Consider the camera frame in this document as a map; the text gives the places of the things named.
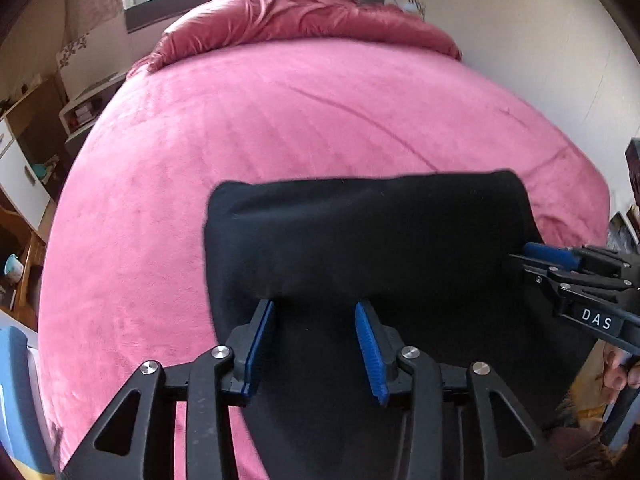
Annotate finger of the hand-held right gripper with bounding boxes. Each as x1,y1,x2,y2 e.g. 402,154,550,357
522,241,591,272
509,253,576,302

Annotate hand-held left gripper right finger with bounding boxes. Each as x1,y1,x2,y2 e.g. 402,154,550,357
354,301,568,480

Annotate wooden desk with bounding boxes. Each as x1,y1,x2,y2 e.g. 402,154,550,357
0,200,49,332

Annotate dark box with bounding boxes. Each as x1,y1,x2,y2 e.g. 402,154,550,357
625,137,640,213

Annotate red duvet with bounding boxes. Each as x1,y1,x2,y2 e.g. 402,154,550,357
127,0,462,78

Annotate pink bed blanket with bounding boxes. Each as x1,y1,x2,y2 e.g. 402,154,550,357
37,37,612,480

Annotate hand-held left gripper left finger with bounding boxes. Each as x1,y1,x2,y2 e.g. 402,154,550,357
60,298,277,480

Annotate dark grey headboard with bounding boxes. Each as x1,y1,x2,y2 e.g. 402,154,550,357
125,0,387,34

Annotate black pants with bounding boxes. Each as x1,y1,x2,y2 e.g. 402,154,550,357
202,170,617,480

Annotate white nightstand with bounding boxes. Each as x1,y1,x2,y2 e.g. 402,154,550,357
58,72,127,145

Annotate white cabinet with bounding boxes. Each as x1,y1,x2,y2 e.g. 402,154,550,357
0,75,69,235

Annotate person's right hand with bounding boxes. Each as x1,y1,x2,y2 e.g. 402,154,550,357
601,346,640,405

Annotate light blue box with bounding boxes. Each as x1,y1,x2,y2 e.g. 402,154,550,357
0,326,57,477

